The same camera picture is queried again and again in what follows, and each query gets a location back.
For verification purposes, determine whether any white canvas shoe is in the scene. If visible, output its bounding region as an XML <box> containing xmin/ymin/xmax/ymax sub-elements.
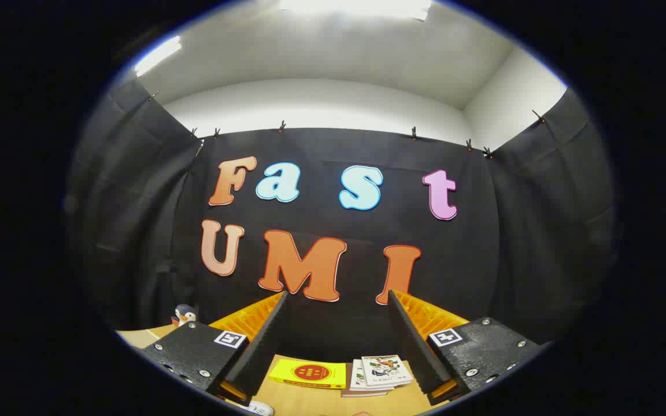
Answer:
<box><xmin>235</xmin><ymin>400</ymin><xmax>274</xmax><ymax>416</ymax></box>

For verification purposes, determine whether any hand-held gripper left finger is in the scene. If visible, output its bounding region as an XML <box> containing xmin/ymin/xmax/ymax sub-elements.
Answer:
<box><xmin>139</xmin><ymin>291</ymin><xmax>288</xmax><ymax>406</ymax></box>

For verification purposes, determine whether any penguin plush toy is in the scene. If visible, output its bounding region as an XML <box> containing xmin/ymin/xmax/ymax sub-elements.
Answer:
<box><xmin>171</xmin><ymin>304</ymin><xmax>198</xmax><ymax>328</ymax></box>

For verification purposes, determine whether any black backdrop cloth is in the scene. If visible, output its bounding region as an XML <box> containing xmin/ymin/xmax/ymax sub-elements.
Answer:
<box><xmin>66</xmin><ymin>78</ymin><xmax>617</xmax><ymax>365</ymax></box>

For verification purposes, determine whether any pale thick book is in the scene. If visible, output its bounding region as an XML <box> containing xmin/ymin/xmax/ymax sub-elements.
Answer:
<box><xmin>342</xmin><ymin>363</ymin><xmax>389</xmax><ymax>398</ymax></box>

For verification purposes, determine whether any ceiling light panel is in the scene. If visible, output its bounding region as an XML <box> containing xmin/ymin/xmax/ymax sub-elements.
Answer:
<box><xmin>278</xmin><ymin>0</ymin><xmax>433</xmax><ymax>21</ymax></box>
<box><xmin>135</xmin><ymin>36</ymin><xmax>182</xmax><ymax>77</ymax></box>

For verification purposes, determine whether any white book with bird print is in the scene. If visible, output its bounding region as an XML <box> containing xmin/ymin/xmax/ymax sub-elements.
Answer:
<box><xmin>361</xmin><ymin>355</ymin><xmax>414</xmax><ymax>388</ymax></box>

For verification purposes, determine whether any yellow book with red circle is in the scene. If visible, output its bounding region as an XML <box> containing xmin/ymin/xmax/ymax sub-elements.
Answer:
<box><xmin>268</xmin><ymin>359</ymin><xmax>347</xmax><ymax>389</ymax></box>

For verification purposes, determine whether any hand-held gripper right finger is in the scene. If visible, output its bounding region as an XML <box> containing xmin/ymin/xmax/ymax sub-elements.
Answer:
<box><xmin>388</xmin><ymin>289</ymin><xmax>545</xmax><ymax>405</ymax></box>

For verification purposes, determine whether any white book with plant print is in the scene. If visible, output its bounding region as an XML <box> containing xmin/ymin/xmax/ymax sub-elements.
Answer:
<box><xmin>349</xmin><ymin>359</ymin><xmax>394</xmax><ymax>392</ymax></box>

